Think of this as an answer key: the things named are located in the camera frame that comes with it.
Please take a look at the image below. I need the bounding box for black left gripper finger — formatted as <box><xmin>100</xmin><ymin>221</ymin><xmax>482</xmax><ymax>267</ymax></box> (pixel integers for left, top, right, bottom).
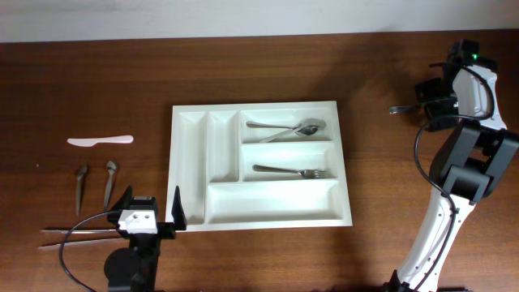
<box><xmin>110</xmin><ymin>186</ymin><xmax>133</xmax><ymax>211</ymax></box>
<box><xmin>171</xmin><ymin>186</ymin><xmax>187</xmax><ymax>231</ymax></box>

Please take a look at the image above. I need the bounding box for white cutlery tray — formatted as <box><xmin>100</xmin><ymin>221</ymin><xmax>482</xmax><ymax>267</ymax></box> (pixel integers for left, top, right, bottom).
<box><xmin>167</xmin><ymin>101</ymin><xmax>353</xmax><ymax>232</ymax></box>

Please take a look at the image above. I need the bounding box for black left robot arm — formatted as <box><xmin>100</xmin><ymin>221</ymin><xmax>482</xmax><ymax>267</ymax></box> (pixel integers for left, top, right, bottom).
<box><xmin>104</xmin><ymin>187</ymin><xmax>176</xmax><ymax>292</ymax></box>

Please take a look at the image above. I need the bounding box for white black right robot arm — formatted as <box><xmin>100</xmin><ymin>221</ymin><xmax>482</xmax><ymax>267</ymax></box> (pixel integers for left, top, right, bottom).
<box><xmin>166</xmin><ymin>39</ymin><xmax>518</xmax><ymax>291</ymax></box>

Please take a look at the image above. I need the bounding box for small metal spoon right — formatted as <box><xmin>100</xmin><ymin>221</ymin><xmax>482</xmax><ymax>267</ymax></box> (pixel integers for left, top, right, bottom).
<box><xmin>103</xmin><ymin>161</ymin><xmax>118</xmax><ymax>211</ymax></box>

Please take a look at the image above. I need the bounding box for small metal spoon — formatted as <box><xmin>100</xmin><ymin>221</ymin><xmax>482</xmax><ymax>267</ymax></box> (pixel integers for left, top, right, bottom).
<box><xmin>75</xmin><ymin>165</ymin><xmax>88</xmax><ymax>216</ymax></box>
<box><xmin>103</xmin><ymin>161</ymin><xmax>118</xmax><ymax>211</ymax></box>

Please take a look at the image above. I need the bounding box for upper metal chopstick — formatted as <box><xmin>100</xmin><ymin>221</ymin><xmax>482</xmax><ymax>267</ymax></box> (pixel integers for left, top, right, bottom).
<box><xmin>40</xmin><ymin>229</ymin><xmax>117</xmax><ymax>234</ymax></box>

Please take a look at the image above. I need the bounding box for metal chopstick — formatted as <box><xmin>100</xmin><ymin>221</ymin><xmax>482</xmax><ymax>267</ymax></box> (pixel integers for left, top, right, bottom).
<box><xmin>37</xmin><ymin>238</ymin><xmax>123</xmax><ymax>250</ymax></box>
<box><xmin>40</xmin><ymin>229</ymin><xmax>117</xmax><ymax>234</ymax></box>

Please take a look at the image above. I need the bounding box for lower metal chopstick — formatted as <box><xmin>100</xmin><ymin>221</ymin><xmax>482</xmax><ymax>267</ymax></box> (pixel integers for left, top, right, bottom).
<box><xmin>37</xmin><ymin>238</ymin><xmax>123</xmax><ymax>250</ymax></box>

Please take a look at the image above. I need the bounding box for small metal spoon left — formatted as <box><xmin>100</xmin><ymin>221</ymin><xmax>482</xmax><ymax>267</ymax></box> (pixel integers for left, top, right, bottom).
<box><xmin>75</xmin><ymin>165</ymin><xmax>88</xmax><ymax>216</ymax></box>

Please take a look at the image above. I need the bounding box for pink plastic knife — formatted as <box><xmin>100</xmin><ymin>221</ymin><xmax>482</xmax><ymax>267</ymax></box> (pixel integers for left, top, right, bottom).
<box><xmin>66</xmin><ymin>135</ymin><xmax>134</xmax><ymax>148</ymax></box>

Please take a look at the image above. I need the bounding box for black left camera cable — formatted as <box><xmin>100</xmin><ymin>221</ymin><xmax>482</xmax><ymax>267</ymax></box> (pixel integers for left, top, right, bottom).
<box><xmin>58</xmin><ymin>209</ymin><xmax>122</xmax><ymax>292</ymax></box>

